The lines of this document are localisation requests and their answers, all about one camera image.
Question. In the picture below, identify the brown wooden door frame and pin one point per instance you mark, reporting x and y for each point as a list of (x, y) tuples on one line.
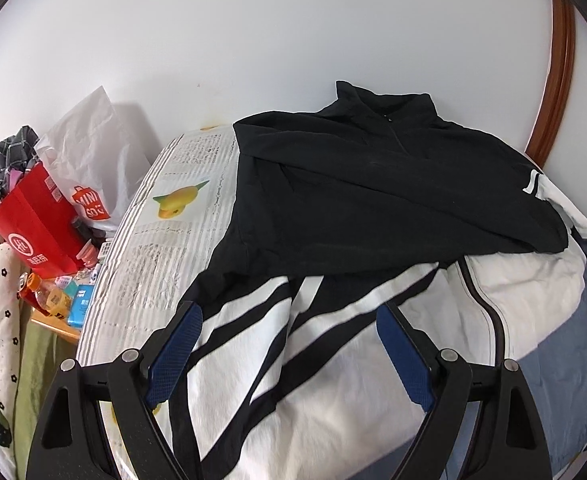
[(556, 85)]

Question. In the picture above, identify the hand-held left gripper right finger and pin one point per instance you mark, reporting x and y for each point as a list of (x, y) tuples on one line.
[(408, 360)]

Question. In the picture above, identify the grey plaid cloth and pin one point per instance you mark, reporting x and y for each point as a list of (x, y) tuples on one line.
[(3, 160)]

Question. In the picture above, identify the green cloth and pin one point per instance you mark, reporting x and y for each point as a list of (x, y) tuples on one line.
[(38, 375)]

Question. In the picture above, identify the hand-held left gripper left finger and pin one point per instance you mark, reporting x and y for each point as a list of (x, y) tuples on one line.
[(173, 355)]

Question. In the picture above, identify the wooden bedside table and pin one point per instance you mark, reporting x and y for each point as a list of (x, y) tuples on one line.
[(53, 328)]

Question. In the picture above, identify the white black-striped jacket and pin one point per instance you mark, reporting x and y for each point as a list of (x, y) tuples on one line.
[(353, 390)]

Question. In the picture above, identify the red paper bag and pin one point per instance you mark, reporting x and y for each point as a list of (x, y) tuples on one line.
[(33, 225)]

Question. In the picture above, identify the orange drink bottle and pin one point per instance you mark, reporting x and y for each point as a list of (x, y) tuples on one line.
[(48, 297)]

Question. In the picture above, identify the blue packet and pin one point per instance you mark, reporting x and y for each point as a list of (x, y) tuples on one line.
[(80, 305)]

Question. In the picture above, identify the fruit-print bed sheet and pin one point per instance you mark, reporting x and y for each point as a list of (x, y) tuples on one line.
[(148, 260)]

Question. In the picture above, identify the white plastic shopping bag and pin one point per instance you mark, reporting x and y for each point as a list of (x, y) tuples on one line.
[(98, 150)]

